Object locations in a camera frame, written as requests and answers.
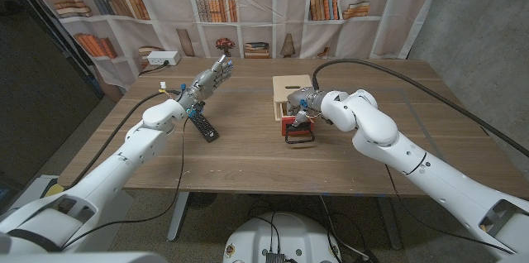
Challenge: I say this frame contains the white robot torso base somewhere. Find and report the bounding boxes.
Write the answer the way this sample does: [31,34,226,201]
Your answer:
[222,212,343,263]

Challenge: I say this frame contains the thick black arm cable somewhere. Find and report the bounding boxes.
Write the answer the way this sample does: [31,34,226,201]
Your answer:
[65,88,183,189]
[312,58,529,159]

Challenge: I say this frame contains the black partition panel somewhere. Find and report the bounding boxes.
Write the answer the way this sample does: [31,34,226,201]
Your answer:
[0,0,104,210]

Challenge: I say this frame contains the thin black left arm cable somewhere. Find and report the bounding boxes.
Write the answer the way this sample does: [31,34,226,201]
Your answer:
[60,117,187,251]

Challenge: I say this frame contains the white table leg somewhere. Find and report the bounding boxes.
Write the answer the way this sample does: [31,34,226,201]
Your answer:
[167,191,191,242]

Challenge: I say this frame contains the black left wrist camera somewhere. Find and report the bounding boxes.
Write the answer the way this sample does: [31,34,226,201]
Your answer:
[186,100,206,120]

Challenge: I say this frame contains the printed bookshelf backdrop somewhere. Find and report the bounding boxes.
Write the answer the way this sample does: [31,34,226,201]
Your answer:
[16,0,439,90]

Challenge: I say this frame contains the yellow black floor object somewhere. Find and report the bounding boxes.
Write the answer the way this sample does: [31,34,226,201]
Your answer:
[41,183,63,200]

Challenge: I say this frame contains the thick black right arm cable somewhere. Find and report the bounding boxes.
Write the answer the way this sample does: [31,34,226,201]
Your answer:
[312,58,529,159]

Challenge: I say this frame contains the red drawer with black handle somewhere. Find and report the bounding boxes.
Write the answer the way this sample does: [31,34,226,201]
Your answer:
[279,112,316,145]

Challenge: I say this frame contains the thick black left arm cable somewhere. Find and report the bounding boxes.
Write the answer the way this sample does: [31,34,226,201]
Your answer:
[65,88,183,189]

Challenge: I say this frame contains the dark table leg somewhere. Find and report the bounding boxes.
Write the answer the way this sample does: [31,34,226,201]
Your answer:
[376,196,404,251]

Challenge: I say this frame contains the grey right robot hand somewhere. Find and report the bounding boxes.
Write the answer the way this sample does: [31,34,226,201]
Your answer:
[286,87,327,130]

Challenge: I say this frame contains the black TV remote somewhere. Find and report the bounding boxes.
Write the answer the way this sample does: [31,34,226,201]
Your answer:
[188,112,220,143]

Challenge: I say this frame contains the white power strip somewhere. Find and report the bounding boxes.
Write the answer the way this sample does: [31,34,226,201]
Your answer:
[146,50,182,67]

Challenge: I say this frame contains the light wooden box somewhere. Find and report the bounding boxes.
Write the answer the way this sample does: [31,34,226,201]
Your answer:
[271,74,313,122]

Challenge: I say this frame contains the black power strip cord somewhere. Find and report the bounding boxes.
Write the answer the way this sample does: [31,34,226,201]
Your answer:
[138,60,170,77]

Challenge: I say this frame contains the white robot chest cover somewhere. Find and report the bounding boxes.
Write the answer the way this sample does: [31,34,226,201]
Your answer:
[0,251,169,263]

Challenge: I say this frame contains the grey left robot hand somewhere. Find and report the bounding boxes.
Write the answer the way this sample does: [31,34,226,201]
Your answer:
[177,55,234,111]

